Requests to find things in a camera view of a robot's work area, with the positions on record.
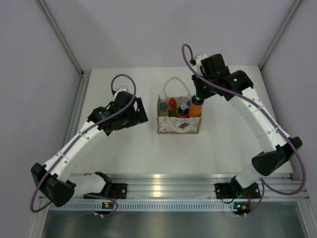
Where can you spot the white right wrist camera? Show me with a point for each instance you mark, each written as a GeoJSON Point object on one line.
{"type": "Point", "coordinates": [199, 59]}

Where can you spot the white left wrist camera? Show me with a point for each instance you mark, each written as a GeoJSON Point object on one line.
{"type": "Point", "coordinates": [123, 88]}

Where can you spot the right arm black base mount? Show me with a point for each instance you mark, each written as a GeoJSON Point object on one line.
{"type": "Point", "coordinates": [229, 191]}

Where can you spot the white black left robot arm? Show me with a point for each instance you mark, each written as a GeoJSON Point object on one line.
{"type": "Point", "coordinates": [54, 178]}

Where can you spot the aluminium rail frame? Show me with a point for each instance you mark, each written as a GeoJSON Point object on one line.
{"type": "Point", "coordinates": [190, 187]}

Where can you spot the white slotted cable duct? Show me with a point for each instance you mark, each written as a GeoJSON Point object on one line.
{"type": "Point", "coordinates": [146, 206]}

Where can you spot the yellow bottle with red cap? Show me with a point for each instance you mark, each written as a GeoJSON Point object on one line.
{"type": "Point", "coordinates": [173, 107]}

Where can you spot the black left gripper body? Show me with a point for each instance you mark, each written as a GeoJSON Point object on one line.
{"type": "Point", "coordinates": [133, 118]}

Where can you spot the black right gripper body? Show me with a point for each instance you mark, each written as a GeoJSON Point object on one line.
{"type": "Point", "coordinates": [203, 90]}

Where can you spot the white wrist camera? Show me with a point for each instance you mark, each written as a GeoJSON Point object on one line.
{"type": "Point", "coordinates": [199, 59]}
{"type": "Point", "coordinates": [123, 88]}

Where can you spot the clear jar with dark lid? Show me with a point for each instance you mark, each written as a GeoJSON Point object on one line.
{"type": "Point", "coordinates": [163, 110]}

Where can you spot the burlap canvas tote bag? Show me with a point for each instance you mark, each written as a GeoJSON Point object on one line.
{"type": "Point", "coordinates": [176, 125]}

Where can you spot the tall orange spray bottle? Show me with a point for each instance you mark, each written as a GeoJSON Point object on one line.
{"type": "Point", "coordinates": [196, 107]}

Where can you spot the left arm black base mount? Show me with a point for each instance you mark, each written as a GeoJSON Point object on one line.
{"type": "Point", "coordinates": [110, 190]}

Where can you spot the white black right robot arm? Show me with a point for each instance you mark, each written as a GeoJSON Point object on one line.
{"type": "Point", "coordinates": [277, 145]}

